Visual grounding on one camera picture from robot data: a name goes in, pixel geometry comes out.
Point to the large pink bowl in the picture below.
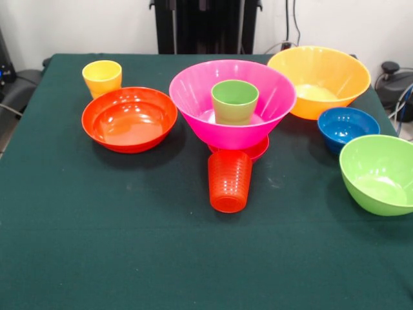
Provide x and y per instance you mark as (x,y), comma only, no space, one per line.
(197,106)

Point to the red shallow bowl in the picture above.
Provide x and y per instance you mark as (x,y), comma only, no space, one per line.
(129,124)

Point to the green cup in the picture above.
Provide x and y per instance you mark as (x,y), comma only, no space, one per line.
(235,106)

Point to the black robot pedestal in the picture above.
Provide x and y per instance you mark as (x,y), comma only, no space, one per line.
(206,26)

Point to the dark green tablecloth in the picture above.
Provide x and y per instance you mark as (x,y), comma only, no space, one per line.
(206,242)

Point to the small dark blue bowl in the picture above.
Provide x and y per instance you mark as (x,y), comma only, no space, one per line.
(345,127)

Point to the small magenta bowl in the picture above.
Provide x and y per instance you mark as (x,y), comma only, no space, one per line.
(261,150)

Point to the yellow cup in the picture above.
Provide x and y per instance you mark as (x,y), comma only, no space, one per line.
(101,80)

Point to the light green bowl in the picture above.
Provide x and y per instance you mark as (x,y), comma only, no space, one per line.
(377,181)

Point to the orange-red ribbed cup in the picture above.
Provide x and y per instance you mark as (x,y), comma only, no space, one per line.
(229,184)

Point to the large orange bowl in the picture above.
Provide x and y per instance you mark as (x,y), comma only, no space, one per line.
(338,77)

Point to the black equipment box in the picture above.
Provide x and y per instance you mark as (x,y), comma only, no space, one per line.
(4,64)

